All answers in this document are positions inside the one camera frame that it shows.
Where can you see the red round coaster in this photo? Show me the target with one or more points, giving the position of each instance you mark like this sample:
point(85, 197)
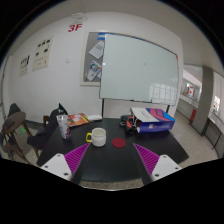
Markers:
point(118, 142)

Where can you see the black chair with bag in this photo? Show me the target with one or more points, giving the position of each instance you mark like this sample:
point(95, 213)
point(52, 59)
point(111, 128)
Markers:
point(41, 138)

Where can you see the orange magazine book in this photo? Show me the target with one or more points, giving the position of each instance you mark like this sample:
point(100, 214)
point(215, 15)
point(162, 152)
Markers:
point(77, 119)

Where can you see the white flat device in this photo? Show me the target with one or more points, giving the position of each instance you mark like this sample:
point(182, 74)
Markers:
point(94, 117)

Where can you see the blue red shoe box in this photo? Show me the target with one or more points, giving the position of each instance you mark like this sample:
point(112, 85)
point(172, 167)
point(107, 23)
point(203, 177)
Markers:
point(152, 120)

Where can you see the round wooden side table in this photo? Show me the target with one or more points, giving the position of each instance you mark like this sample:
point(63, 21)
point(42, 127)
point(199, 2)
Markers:
point(10, 125)

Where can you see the large white whiteboard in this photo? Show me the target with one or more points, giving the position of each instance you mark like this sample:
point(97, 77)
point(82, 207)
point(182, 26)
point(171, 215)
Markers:
point(137, 70)

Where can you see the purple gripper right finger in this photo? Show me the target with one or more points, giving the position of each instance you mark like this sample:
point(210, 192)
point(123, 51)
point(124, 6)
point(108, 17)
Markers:
point(156, 166)

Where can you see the white mug yellow handle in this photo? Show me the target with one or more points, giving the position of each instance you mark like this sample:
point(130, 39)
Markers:
point(97, 137)

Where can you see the red 3F wall sign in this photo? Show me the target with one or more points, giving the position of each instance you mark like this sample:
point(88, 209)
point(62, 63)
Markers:
point(74, 27)

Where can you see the black red cluttered items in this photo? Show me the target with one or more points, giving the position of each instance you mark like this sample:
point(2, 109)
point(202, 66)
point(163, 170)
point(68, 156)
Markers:
point(129, 122)

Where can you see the small white wall poster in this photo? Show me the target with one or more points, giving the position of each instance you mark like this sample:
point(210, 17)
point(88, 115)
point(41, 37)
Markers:
point(24, 66)

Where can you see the patterned tall tumbler cup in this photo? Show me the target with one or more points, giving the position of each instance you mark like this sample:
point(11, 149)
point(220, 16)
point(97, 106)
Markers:
point(63, 126)

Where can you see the grey pin notice board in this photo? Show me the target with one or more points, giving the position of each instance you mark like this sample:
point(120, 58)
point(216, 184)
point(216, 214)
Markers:
point(92, 59)

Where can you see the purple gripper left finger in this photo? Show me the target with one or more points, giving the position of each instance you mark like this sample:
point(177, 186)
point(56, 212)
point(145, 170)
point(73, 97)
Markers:
point(65, 166)

